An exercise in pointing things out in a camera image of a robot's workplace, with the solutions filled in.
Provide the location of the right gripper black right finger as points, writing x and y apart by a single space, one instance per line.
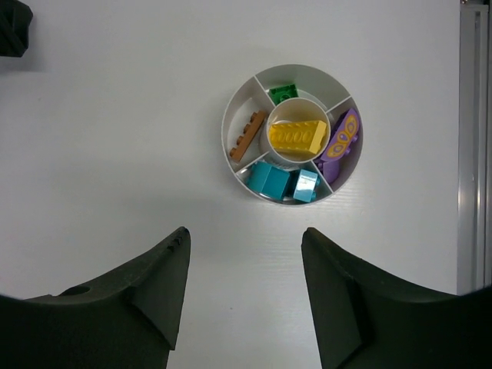
365 317

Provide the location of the aluminium table edge rail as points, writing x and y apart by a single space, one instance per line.
474 148

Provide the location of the white round divided container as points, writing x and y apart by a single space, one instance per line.
320 97

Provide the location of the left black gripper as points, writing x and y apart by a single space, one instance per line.
15 19

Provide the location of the yellow long lego brick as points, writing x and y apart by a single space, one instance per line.
298 138

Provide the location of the cyan lego brick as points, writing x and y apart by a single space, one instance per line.
268 180
304 184

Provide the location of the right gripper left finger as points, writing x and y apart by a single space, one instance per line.
128 317

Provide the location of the purple lego plate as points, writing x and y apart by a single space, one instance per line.
345 133

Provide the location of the brown and purple lego stack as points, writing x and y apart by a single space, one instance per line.
244 141

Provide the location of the dark green lego brick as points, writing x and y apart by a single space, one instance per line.
282 93

